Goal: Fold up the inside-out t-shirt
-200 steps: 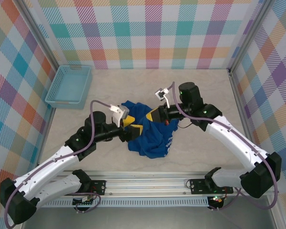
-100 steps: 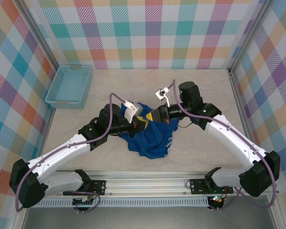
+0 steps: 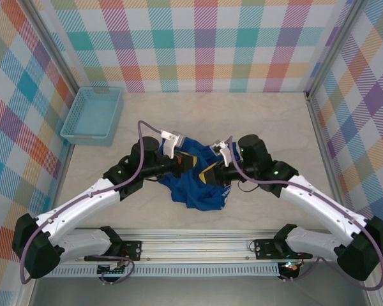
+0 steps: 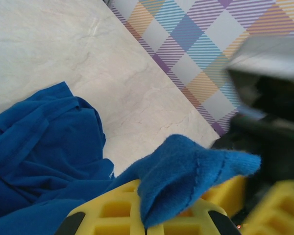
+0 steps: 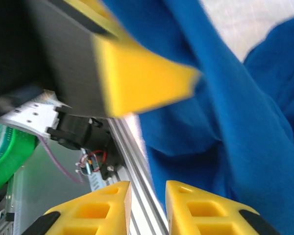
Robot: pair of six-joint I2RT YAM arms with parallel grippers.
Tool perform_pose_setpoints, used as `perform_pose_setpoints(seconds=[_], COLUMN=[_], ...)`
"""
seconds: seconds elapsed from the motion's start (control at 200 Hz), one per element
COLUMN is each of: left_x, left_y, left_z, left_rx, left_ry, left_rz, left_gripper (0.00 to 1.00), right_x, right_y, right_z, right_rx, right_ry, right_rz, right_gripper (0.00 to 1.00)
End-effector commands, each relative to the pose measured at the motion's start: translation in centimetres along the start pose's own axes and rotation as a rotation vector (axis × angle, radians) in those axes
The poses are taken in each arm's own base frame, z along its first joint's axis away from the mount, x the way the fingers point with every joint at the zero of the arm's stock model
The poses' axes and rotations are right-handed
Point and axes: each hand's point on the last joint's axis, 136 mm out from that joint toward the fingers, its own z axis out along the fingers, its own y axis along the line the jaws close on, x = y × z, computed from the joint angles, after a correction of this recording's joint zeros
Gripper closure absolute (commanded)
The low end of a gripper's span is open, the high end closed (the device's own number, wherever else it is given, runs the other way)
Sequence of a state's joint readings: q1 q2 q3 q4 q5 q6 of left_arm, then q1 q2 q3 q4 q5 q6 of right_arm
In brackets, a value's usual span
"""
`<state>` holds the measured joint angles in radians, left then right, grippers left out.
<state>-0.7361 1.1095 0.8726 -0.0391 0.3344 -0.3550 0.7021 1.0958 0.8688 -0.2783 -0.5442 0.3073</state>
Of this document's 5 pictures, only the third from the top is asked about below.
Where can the blue t-shirt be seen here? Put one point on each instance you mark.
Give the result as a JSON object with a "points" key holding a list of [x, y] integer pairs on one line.
{"points": [[191, 191]]}

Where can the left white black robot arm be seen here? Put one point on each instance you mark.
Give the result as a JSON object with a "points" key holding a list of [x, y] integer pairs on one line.
{"points": [[83, 201]]}

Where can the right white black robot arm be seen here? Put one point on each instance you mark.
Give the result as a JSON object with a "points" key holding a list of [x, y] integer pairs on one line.
{"points": [[316, 201]]}

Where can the light blue plastic basket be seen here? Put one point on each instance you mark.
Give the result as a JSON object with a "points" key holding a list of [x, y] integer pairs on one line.
{"points": [[92, 118]]}

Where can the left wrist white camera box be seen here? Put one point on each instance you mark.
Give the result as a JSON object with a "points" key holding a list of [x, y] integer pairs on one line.
{"points": [[175, 138]]}

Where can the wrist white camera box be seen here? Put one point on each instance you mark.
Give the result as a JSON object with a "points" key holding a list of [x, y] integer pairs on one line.
{"points": [[221, 150], [175, 138]]}

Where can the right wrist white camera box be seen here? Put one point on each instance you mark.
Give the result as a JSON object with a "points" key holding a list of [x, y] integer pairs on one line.
{"points": [[221, 150]]}

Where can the aluminium side rail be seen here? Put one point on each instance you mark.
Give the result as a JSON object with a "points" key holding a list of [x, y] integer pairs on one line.
{"points": [[60, 181], [320, 134]]}

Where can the aluminium mounting rail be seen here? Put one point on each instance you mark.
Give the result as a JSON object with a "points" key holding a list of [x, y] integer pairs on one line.
{"points": [[194, 248]]}

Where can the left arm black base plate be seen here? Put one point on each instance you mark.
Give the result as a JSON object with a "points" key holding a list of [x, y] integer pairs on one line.
{"points": [[132, 250]]}

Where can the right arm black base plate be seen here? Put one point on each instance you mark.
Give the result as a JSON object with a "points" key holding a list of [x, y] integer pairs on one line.
{"points": [[263, 250]]}

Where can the aluminium frame post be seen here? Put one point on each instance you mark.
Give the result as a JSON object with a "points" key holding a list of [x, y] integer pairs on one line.
{"points": [[334, 48], [54, 48]]}

